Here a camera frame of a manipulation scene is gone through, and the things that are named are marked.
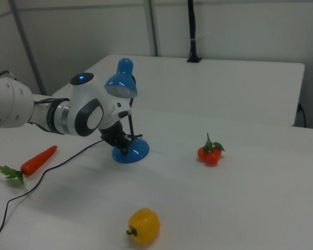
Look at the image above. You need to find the orange toy tangerine cluster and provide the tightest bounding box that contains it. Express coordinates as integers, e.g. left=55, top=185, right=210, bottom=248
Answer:
left=197, top=132, right=226, bottom=166

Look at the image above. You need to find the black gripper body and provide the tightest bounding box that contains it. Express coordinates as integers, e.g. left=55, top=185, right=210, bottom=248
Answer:
left=99, top=121, right=127, bottom=149

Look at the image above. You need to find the orange toy carrot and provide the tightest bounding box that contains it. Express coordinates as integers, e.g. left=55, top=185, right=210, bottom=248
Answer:
left=0, top=145, right=58, bottom=185

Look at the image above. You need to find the blue desk lamp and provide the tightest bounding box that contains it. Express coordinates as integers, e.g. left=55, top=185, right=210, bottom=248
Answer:
left=104, top=57, right=150, bottom=165

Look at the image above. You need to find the black wall plug cable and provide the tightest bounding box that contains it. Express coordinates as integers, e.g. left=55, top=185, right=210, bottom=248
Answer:
left=297, top=103, right=307, bottom=128

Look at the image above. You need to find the grey wall panel profile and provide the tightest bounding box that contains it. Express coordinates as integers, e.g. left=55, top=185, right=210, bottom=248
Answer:
left=142, top=0, right=163, bottom=57

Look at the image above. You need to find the grey metal frame post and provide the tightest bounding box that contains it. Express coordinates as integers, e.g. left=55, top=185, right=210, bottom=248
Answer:
left=7, top=0, right=47, bottom=96

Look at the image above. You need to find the black clamped camera pole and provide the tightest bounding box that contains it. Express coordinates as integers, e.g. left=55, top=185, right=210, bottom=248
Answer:
left=186, top=0, right=202, bottom=64

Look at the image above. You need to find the dark lamp power cable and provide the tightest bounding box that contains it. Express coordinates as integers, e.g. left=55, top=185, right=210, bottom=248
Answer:
left=0, top=139, right=105, bottom=243

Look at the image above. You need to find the yellow toy bell pepper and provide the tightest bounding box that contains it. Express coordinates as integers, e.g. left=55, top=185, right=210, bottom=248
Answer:
left=125, top=207, right=161, bottom=245

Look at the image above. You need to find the dark robot arm cable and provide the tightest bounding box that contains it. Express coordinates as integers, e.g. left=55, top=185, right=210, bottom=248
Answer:
left=0, top=69, right=17, bottom=84

